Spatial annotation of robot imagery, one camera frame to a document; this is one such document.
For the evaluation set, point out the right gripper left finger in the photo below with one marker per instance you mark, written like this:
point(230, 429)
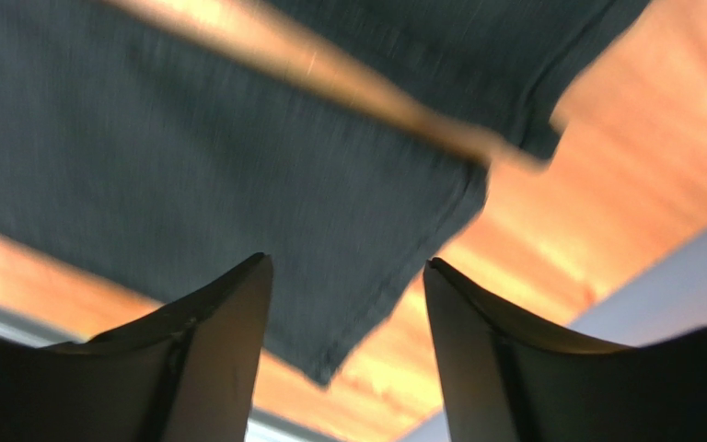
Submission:
point(184, 372)

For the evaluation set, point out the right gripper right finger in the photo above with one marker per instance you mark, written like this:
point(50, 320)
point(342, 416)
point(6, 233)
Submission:
point(510, 375)

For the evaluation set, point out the black denim trousers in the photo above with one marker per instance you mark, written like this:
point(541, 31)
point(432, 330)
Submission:
point(153, 162)

